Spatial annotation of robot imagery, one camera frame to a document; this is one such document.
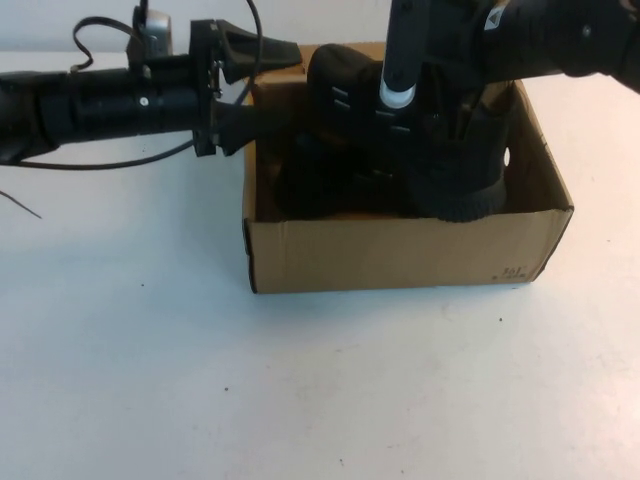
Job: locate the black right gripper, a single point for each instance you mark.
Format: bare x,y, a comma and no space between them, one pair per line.
460,30

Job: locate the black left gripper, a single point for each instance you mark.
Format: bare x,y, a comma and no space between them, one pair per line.
210,100

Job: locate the black knit sneaker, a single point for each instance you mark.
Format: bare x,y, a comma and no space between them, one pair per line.
350,80
320,175

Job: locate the brown cardboard shoe box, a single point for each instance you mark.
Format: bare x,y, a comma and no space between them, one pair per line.
400,255

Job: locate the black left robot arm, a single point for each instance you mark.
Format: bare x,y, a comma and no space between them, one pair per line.
100,105

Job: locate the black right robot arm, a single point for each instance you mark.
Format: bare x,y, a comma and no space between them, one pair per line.
575,40

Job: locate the right wrist camera black silver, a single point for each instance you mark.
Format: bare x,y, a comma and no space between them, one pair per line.
400,50

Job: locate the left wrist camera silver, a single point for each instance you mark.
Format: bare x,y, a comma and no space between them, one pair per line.
155,30

